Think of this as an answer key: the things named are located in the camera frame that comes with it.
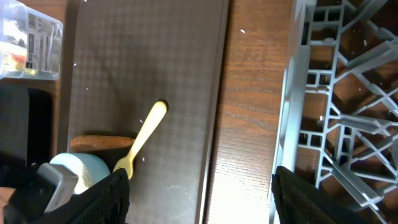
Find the grey plastic dishwasher rack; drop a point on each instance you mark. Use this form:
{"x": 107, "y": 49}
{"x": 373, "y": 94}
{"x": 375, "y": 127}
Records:
{"x": 338, "y": 111}

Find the clear plastic waste bin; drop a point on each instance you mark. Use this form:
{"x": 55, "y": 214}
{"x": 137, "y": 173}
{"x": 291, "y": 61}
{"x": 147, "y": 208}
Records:
{"x": 39, "y": 33}

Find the dark brown serving tray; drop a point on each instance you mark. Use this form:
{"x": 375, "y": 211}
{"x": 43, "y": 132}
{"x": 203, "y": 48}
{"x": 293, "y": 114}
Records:
{"x": 119, "y": 58}

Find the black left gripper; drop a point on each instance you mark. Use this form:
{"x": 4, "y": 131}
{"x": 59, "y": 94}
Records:
{"x": 31, "y": 195}

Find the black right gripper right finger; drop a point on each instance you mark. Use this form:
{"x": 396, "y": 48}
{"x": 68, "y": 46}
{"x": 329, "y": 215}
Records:
{"x": 298, "y": 202}

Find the black rectangular tray bin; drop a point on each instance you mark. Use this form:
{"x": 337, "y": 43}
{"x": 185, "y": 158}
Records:
{"x": 26, "y": 125}

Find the yellow plastic spoon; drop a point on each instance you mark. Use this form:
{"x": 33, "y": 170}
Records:
{"x": 154, "y": 117}

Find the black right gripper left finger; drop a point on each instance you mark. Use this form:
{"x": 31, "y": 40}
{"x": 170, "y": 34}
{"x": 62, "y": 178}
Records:
{"x": 105, "y": 202}

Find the colourful snack wrapper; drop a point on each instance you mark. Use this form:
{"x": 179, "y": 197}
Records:
{"x": 13, "y": 60}

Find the light blue bowl with rice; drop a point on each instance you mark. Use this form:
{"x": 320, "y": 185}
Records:
{"x": 89, "y": 168}

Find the orange brown food piece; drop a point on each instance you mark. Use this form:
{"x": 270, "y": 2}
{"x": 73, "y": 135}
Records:
{"x": 85, "y": 143}

